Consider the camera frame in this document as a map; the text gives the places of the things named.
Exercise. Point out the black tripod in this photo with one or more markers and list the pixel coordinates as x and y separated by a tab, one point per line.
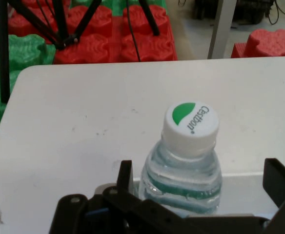
4	61

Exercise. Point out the green foam block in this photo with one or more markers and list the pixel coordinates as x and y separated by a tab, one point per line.
108	3
23	51

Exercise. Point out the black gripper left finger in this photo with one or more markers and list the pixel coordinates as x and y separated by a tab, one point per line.
123	209

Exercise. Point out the white post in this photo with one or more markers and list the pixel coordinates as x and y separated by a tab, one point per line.
221	29

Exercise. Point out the large red foam block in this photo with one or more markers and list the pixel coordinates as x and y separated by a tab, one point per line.
96	48

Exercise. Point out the black background equipment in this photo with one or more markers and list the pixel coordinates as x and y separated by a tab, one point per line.
250	12

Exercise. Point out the clear water bottle green label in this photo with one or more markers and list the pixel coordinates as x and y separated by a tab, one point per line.
181	170

